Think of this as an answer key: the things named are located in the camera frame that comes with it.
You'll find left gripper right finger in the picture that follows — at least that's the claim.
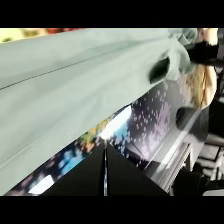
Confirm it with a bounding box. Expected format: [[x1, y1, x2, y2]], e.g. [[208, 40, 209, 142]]
[[105, 141, 170, 197]]

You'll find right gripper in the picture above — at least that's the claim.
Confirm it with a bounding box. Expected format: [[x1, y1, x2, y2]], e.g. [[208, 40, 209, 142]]
[[188, 40, 224, 67]]

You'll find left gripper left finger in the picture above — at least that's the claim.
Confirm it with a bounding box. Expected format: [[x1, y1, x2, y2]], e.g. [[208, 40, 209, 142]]
[[42, 141, 107, 197]]

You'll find pale green shirt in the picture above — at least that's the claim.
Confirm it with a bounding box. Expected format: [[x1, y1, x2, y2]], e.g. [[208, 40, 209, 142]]
[[0, 28, 202, 196]]

